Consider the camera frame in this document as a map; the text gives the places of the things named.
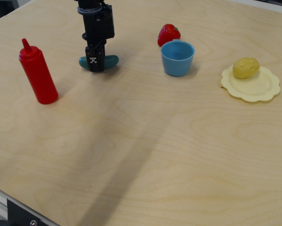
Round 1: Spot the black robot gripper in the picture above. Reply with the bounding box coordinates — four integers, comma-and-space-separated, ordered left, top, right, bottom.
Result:
81, 4, 115, 72

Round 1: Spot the green toy cucumber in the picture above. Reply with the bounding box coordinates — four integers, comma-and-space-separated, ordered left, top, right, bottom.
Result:
79, 55, 119, 69

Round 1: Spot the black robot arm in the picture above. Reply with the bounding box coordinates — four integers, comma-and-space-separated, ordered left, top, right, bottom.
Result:
77, 0, 115, 72

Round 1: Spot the blue plastic cup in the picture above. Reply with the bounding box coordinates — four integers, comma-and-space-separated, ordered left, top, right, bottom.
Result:
161, 39, 195, 77

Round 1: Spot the red squeeze bottle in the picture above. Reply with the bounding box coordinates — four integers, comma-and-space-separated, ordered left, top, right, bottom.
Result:
18, 39, 58, 105

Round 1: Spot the red toy strawberry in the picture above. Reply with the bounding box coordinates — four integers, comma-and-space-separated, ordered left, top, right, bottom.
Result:
158, 24, 181, 47

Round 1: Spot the yellow toy potato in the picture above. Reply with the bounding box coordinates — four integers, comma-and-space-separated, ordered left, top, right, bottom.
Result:
232, 57, 260, 79

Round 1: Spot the cream scalloped plate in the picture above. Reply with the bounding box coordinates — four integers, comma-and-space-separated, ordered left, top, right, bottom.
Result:
221, 66, 281, 103

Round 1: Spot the black corner bracket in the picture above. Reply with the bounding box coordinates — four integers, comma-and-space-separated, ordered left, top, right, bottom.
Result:
7, 199, 52, 226

